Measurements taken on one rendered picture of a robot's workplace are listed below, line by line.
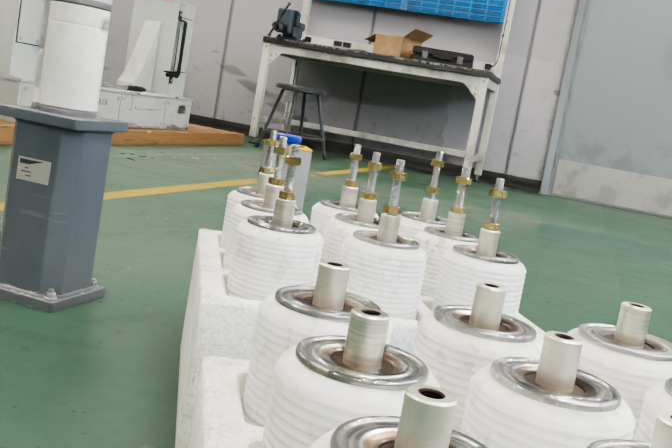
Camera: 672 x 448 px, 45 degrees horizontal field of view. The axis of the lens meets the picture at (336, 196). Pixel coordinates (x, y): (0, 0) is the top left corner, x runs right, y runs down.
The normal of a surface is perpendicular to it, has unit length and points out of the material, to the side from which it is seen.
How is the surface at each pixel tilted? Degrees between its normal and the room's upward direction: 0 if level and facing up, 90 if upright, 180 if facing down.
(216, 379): 0
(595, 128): 90
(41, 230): 90
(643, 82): 90
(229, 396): 0
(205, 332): 90
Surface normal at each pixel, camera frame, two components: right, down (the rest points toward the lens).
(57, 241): 0.45, 0.18
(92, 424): 0.18, -0.98
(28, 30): 0.94, 0.20
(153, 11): -0.30, 0.06
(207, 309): 0.17, 0.14
